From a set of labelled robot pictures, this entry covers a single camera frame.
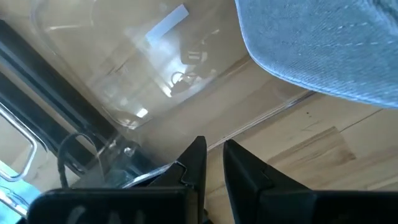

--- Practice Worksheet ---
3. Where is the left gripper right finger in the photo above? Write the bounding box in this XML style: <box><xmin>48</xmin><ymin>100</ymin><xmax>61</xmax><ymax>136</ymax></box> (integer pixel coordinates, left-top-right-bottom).
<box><xmin>223</xmin><ymin>139</ymin><xmax>398</xmax><ymax>224</ymax></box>

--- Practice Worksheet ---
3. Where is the clear plastic bin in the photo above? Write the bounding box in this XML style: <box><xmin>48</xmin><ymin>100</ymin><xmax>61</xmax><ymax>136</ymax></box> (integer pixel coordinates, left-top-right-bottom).
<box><xmin>0</xmin><ymin>0</ymin><xmax>317</xmax><ymax>190</ymax></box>

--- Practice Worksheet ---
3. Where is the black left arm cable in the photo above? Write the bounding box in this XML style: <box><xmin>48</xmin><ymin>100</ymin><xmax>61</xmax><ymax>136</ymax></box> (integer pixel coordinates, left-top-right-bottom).
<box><xmin>57</xmin><ymin>133</ymin><xmax>105</xmax><ymax>189</ymax></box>

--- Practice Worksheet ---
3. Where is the black aluminium table frame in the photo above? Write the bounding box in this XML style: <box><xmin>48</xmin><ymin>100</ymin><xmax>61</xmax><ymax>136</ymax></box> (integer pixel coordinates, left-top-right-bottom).
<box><xmin>0</xmin><ymin>20</ymin><xmax>159</xmax><ymax>178</ymax></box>

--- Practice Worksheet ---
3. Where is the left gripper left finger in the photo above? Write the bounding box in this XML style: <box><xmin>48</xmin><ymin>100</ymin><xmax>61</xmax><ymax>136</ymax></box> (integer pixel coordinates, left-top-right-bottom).
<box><xmin>27</xmin><ymin>135</ymin><xmax>208</xmax><ymax>224</ymax></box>

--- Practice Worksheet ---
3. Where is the light blue-grey baseball cap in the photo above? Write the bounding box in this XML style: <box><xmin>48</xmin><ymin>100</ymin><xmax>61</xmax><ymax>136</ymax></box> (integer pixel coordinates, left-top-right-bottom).
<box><xmin>234</xmin><ymin>0</ymin><xmax>398</xmax><ymax>110</ymax></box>

